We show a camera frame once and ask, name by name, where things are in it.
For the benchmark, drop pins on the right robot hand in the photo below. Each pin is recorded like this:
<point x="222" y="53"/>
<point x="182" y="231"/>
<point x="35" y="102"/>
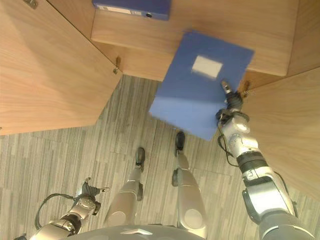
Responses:
<point x="234" y="100"/>

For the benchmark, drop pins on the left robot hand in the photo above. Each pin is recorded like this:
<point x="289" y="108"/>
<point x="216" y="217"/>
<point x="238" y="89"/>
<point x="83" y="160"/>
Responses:
<point x="90" y="190"/>

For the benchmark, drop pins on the blue folder white label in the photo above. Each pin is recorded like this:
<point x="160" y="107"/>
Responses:
<point x="190" y="100"/>

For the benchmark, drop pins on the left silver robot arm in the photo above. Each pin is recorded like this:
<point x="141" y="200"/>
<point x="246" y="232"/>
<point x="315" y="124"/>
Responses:
<point x="67" y="220"/>

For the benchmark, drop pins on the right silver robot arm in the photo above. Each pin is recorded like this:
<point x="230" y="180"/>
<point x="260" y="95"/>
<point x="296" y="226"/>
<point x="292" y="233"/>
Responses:
<point x="260" y="175"/>

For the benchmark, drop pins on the wooden cabinet door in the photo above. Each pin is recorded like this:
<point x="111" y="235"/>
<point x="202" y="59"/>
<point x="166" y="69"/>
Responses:
<point x="47" y="75"/>
<point x="287" y="130"/>

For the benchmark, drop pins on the wooden office cabinet body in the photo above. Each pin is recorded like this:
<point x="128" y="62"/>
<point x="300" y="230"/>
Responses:
<point x="225" y="22"/>

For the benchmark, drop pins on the metal door hinge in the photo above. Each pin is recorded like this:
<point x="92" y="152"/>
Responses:
<point x="246" y="88"/>
<point x="31" y="3"/>
<point x="116" y="65"/>

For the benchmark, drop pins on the left silver robot leg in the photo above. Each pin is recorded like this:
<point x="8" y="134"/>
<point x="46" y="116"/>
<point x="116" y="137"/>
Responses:
<point x="126" y="195"/>

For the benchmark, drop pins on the grey robot torso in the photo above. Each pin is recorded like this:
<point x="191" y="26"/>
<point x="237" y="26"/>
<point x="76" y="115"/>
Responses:
<point x="132" y="232"/>

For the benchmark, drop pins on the blue lever arch binder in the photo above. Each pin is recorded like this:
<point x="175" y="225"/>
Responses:
<point x="135" y="7"/>

